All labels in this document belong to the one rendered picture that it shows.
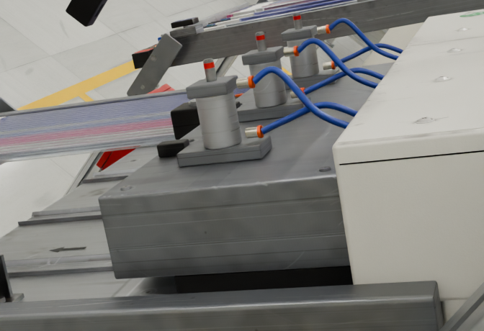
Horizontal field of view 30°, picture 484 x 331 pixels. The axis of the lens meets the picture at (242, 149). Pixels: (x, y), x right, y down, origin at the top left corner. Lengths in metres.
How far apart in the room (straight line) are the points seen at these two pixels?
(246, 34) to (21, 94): 1.31
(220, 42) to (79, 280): 1.42
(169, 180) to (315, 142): 0.09
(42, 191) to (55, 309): 2.19
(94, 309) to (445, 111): 0.20
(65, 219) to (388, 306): 0.33
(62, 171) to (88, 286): 2.27
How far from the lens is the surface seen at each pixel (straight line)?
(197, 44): 1.95
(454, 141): 0.41
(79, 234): 0.65
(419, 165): 0.41
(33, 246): 0.64
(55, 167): 2.80
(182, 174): 0.50
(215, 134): 0.50
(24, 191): 2.62
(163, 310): 0.45
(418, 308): 0.41
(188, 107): 0.80
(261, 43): 0.61
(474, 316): 0.38
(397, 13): 1.85
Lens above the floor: 1.37
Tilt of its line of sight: 22 degrees down
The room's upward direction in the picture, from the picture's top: 36 degrees clockwise
